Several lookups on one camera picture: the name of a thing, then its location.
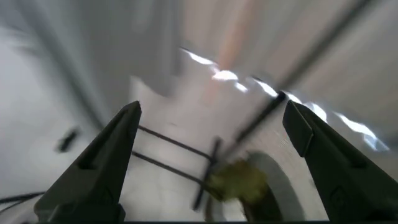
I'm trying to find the white curtain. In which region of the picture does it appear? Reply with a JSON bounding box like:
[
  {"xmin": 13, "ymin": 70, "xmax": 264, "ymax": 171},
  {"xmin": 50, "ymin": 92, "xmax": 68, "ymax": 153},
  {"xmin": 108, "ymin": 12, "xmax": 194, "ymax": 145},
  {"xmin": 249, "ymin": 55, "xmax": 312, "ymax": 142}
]
[{"xmin": 0, "ymin": 0, "xmax": 398, "ymax": 150}]

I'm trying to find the black clothes rack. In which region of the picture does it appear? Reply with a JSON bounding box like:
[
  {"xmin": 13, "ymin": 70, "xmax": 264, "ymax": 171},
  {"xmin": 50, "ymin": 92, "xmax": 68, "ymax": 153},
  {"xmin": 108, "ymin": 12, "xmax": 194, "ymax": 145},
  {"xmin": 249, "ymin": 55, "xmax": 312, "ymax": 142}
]
[{"xmin": 55, "ymin": 0, "xmax": 374, "ymax": 212}]

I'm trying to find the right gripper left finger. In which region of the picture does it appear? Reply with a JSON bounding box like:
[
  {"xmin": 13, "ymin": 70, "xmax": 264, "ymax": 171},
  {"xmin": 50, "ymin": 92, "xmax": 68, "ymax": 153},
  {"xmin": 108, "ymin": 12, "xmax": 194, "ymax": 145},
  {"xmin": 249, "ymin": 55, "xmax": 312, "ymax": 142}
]
[{"xmin": 34, "ymin": 101, "xmax": 142, "ymax": 222}]

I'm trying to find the green garment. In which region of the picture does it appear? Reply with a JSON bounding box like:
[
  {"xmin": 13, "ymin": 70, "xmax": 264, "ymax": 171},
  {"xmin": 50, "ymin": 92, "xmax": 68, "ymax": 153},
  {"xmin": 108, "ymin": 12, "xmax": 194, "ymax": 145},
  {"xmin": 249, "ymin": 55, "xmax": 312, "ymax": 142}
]
[{"xmin": 208, "ymin": 160, "xmax": 269, "ymax": 203}]

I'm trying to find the white laundry basket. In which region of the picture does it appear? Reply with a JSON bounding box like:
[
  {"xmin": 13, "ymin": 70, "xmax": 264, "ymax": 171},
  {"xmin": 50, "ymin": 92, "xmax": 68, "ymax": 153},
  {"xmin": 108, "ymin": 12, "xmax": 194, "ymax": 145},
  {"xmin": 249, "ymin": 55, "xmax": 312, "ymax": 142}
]
[{"xmin": 203, "ymin": 102, "xmax": 330, "ymax": 222}]

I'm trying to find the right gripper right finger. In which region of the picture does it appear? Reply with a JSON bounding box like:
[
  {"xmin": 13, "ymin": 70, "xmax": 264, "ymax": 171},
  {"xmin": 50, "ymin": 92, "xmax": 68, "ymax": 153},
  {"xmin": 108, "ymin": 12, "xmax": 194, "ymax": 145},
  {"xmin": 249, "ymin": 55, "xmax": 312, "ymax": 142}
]
[{"xmin": 282, "ymin": 100, "xmax": 398, "ymax": 222}]

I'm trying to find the black cable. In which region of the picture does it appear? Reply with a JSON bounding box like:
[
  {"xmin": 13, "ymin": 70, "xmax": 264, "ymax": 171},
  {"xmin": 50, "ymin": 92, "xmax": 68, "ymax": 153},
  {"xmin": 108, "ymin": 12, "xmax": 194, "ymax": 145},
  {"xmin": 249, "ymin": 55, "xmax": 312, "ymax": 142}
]
[{"xmin": 0, "ymin": 191, "xmax": 46, "ymax": 214}]

